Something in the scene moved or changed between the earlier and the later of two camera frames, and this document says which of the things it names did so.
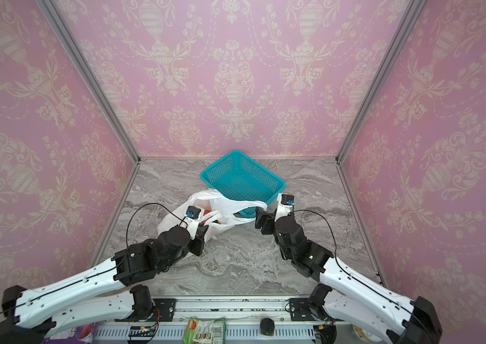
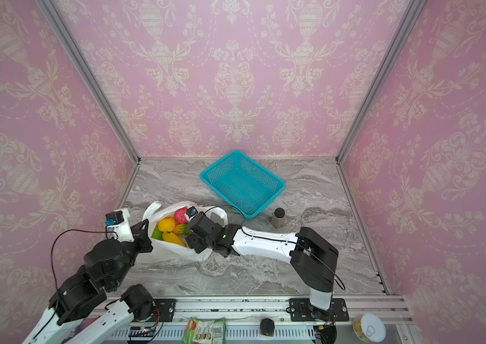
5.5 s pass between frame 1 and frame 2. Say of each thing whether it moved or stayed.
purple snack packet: stayed
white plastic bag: moved
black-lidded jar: stayed
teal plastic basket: stayed
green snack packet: stayed
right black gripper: moved
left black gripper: moved
